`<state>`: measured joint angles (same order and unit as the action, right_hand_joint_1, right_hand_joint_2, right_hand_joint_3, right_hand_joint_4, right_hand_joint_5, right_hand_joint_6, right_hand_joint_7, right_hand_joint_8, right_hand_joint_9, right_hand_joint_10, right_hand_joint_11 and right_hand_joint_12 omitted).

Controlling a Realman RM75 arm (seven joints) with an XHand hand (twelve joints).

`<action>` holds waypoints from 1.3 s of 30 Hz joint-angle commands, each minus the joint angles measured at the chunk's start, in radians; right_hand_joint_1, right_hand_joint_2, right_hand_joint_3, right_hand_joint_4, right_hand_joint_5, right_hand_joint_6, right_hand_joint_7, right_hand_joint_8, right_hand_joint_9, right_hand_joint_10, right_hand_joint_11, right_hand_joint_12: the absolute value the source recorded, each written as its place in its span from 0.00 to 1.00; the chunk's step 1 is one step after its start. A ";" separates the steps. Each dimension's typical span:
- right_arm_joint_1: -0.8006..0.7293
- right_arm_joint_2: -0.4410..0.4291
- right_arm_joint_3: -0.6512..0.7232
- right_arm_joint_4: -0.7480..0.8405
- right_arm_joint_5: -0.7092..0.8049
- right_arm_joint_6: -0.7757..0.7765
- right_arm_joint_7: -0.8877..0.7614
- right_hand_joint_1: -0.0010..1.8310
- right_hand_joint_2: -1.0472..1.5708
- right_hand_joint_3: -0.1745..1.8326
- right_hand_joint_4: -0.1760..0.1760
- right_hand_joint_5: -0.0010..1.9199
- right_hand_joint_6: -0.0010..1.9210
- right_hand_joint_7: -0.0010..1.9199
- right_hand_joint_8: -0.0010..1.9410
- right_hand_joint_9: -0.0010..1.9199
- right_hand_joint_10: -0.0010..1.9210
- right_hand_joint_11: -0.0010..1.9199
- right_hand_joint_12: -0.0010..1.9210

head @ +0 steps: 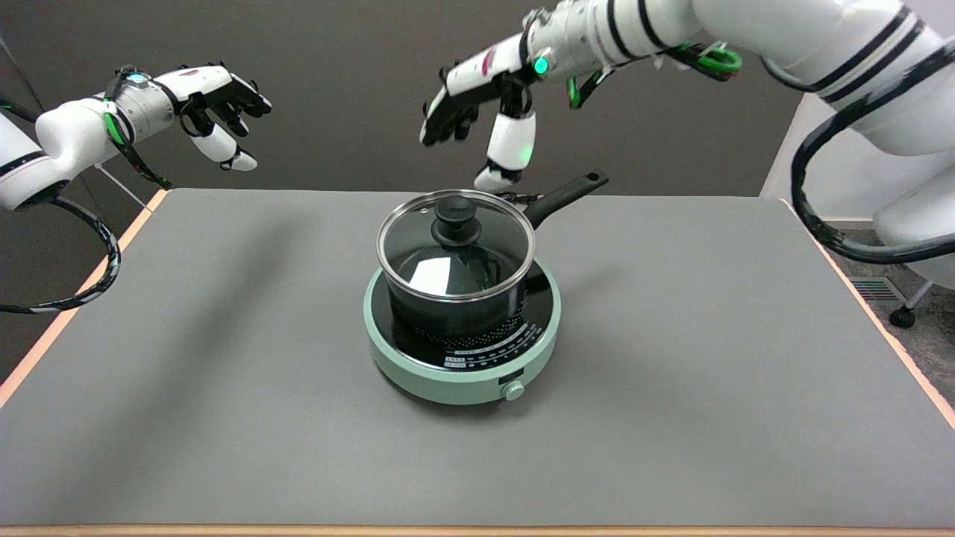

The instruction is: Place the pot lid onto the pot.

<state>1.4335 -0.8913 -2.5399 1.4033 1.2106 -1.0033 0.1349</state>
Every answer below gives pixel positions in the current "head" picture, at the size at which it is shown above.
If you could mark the glass pot lid black knob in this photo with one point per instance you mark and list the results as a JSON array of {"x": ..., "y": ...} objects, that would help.
[{"x": 418, "y": 253}]

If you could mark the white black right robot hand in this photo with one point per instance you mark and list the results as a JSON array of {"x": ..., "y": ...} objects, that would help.
[{"x": 515, "y": 142}]

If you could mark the green round induction cooker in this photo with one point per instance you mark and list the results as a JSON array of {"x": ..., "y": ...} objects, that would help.
[{"x": 448, "y": 380}]

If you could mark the stand leg with black caster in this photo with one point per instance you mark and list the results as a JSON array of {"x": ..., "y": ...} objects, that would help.
[{"x": 901, "y": 317}]

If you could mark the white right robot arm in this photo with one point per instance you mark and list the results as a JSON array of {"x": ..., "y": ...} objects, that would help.
[{"x": 783, "y": 22}]

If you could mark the floor vent grille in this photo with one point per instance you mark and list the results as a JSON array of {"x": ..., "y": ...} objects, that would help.
[{"x": 877, "y": 289}]

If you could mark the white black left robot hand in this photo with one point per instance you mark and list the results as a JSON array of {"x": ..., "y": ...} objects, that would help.
[{"x": 209, "y": 82}]

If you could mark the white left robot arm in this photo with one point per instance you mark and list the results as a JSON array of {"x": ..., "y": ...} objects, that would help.
[{"x": 67, "y": 138}]

